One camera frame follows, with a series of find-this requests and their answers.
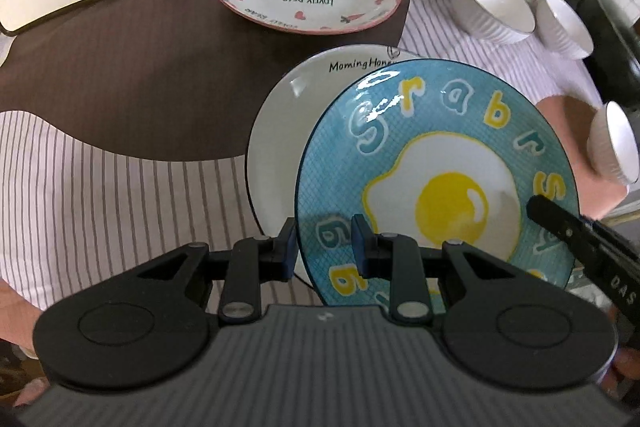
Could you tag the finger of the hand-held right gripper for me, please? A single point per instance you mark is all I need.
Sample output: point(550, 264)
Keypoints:
point(555, 219)

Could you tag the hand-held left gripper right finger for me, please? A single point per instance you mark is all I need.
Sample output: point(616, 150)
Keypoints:
point(360, 249)

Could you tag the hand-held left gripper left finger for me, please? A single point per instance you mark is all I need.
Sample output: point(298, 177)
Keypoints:
point(287, 254)

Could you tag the plain white plate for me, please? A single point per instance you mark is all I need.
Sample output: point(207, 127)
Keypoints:
point(280, 147)

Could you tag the blue fried egg plate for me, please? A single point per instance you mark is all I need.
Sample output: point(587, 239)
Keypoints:
point(450, 132)

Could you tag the striped tablecloth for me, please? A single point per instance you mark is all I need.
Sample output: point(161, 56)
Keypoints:
point(125, 187)

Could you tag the black frying pan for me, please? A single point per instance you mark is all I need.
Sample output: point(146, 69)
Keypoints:
point(612, 37)

